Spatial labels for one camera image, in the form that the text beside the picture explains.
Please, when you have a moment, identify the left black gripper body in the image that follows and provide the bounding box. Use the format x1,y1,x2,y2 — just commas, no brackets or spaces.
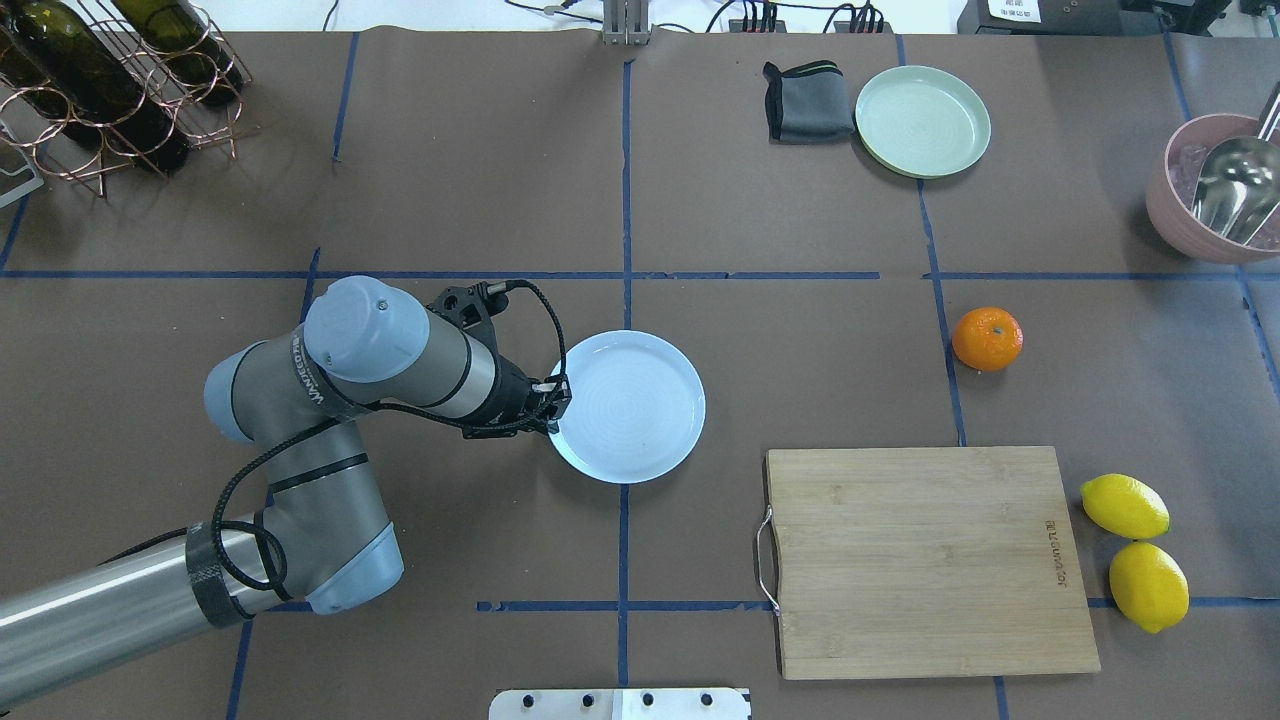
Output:
462,360,554,439

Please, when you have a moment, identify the light blue plate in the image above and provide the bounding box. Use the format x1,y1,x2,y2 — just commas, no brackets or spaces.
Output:
550,331,707,486

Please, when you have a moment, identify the orange fruit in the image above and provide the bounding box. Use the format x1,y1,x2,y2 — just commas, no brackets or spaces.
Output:
951,306,1025,372

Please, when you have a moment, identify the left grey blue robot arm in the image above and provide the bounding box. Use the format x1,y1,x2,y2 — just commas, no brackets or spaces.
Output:
1,275,571,711

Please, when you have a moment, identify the green plate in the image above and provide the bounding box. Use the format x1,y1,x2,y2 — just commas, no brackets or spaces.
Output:
854,65,992,179

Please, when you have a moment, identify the dark folded cloth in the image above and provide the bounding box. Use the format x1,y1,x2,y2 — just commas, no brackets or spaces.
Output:
763,60,856,145

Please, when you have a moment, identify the wooden cutting board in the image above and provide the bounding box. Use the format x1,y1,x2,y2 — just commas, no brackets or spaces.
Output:
765,446,1101,682

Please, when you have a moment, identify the green bottle back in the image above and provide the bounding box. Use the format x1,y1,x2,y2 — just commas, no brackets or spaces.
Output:
113,1,244,108

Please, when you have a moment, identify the green bottle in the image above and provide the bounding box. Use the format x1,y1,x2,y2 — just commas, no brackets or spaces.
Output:
113,1,244,108
3,1,189,176
1,29,68,120

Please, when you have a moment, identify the green bottle middle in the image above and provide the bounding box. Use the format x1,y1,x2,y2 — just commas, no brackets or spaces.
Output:
3,1,189,176

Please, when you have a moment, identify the lemon near board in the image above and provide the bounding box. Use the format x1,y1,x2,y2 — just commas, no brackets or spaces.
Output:
1080,473,1171,541

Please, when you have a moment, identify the green bottle front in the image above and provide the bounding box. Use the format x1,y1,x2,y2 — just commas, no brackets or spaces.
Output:
1,29,68,120

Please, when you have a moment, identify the lemon far from board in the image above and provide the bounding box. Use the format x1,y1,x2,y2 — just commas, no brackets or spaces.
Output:
1107,541,1190,634

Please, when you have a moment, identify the pink bowl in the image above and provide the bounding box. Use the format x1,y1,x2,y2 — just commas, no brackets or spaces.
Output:
1146,113,1280,265

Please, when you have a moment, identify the metal scoop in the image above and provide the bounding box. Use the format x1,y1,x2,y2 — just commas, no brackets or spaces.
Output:
1190,86,1279,246

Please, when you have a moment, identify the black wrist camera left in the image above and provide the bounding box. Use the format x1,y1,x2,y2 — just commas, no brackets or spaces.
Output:
426,281,512,355

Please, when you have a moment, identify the white metal base plate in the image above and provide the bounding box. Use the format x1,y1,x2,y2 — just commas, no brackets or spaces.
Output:
488,687,753,719

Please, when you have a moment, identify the aluminium frame post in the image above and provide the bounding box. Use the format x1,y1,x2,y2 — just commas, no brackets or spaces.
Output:
602,0,652,46

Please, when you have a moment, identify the copper wire bottle rack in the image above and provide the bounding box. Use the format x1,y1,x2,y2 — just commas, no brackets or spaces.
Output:
3,1,259,197

